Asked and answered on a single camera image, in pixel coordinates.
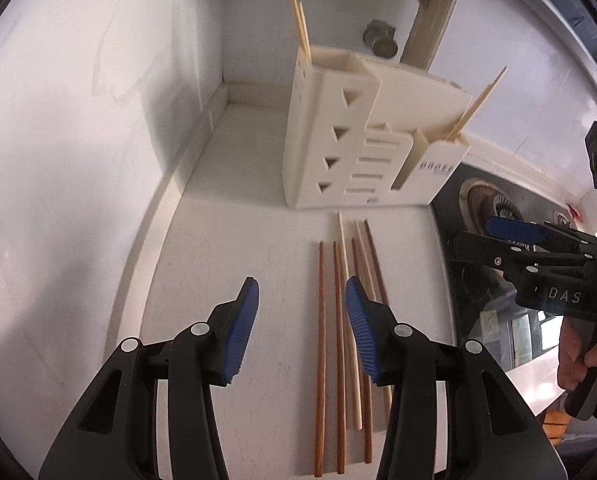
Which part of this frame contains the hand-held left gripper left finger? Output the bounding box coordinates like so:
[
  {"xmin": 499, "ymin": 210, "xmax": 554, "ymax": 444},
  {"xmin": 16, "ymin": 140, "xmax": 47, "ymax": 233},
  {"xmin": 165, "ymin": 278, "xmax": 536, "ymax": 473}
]
[{"xmin": 38, "ymin": 276, "xmax": 260, "ymax": 480}]

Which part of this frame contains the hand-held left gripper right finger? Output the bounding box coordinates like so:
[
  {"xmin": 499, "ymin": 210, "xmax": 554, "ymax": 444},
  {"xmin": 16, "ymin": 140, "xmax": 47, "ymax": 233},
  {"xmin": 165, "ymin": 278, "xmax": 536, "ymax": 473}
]
[{"xmin": 345, "ymin": 276, "xmax": 566, "ymax": 480}]

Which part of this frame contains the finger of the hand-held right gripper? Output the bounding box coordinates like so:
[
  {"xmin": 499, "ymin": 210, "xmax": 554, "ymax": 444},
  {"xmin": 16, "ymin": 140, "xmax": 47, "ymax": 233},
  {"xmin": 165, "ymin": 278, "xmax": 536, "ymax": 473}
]
[
  {"xmin": 487, "ymin": 215, "xmax": 597, "ymax": 257},
  {"xmin": 452, "ymin": 231, "xmax": 590, "ymax": 287}
]

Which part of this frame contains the cream plastic utensil holder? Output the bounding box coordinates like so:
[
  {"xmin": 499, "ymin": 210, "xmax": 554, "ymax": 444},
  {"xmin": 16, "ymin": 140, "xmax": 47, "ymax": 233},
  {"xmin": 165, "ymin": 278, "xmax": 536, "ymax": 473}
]
[{"xmin": 282, "ymin": 44, "xmax": 471, "ymax": 209}]

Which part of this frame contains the person's right hand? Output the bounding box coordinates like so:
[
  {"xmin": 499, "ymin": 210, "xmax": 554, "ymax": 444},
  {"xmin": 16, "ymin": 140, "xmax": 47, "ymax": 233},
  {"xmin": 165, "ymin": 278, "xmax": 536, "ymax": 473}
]
[{"xmin": 558, "ymin": 316, "xmax": 597, "ymax": 401}]

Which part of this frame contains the black glass gas stove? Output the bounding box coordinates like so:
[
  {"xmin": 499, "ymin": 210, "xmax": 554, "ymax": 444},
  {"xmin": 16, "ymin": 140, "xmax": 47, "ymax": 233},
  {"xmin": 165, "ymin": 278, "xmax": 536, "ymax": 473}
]
[{"xmin": 428, "ymin": 160, "xmax": 597, "ymax": 376}]

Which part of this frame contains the grey pipe valve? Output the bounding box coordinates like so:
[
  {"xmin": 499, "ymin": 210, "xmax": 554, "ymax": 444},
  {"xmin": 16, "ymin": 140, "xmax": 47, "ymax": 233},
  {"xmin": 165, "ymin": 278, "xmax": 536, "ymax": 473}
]
[{"xmin": 362, "ymin": 19, "xmax": 399, "ymax": 58}]

